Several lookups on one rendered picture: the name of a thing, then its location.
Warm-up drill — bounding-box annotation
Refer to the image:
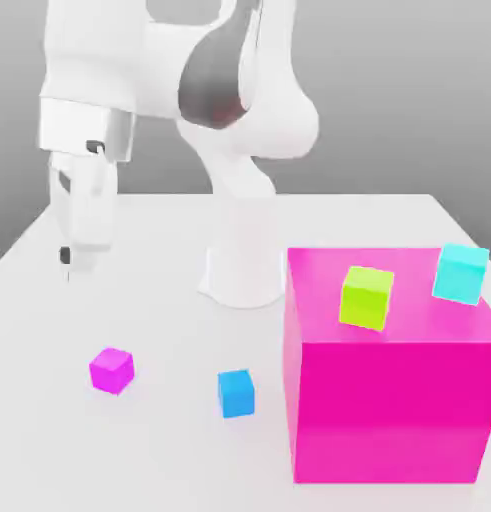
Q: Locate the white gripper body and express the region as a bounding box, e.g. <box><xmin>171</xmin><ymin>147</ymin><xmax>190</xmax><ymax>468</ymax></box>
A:
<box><xmin>49</xmin><ymin>152</ymin><xmax>119</xmax><ymax>255</ymax></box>

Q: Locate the small magenta cube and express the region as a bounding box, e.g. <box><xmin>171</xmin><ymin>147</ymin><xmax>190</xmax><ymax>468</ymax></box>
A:
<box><xmin>88</xmin><ymin>346</ymin><xmax>136</xmax><ymax>397</ymax></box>

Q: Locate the small blue cube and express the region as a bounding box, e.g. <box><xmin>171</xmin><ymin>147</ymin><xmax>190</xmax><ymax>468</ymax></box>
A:
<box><xmin>217</xmin><ymin>368</ymin><xmax>256</xmax><ymax>420</ymax></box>

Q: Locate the small lime green cube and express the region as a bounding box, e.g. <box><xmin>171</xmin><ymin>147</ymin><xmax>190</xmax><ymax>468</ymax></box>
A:
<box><xmin>338</xmin><ymin>265</ymin><xmax>395</xmax><ymax>333</ymax></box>

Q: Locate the small cyan cube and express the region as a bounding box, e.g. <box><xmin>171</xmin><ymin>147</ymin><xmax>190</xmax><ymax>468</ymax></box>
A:
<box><xmin>431</xmin><ymin>242</ymin><xmax>491</xmax><ymax>308</ymax></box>

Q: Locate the large pink box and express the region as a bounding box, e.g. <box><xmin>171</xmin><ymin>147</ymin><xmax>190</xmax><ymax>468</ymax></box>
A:
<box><xmin>282</xmin><ymin>246</ymin><xmax>491</xmax><ymax>486</ymax></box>

